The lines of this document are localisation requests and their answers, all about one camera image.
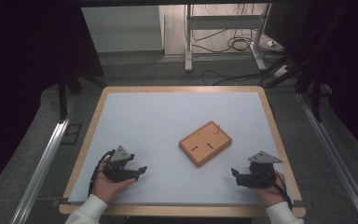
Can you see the small white adapter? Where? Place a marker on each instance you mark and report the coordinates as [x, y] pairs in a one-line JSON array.
[[271, 43]]

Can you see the white table mat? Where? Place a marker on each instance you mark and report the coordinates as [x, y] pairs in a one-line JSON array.
[[155, 124]]

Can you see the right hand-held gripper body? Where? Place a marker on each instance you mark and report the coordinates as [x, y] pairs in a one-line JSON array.
[[259, 175]]

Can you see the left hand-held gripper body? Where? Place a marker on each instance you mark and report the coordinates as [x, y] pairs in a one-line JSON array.
[[118, 169]]

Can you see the person's right hand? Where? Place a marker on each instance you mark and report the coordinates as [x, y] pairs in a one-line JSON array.
[[270, 194]]

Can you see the wooden photo frame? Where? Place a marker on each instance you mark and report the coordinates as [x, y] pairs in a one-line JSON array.
[[205, 143]]

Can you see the black metal stand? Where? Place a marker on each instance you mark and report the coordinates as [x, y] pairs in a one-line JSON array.
[[62, 99], [316, 99]]

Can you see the white panel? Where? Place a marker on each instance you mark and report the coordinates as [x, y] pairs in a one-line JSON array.
[[121, 28]]

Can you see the white metal desk frame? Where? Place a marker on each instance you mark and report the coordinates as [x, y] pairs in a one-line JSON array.
[[189, 37]]

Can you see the white power strip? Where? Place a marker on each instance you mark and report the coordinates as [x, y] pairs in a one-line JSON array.
[[282, 71]]

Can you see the aluminium rail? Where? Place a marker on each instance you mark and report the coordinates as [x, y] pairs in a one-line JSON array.
[[332, 155], [40, 174]]

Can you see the person's left hand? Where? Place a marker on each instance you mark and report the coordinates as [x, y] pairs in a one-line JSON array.
[[107, 186]]

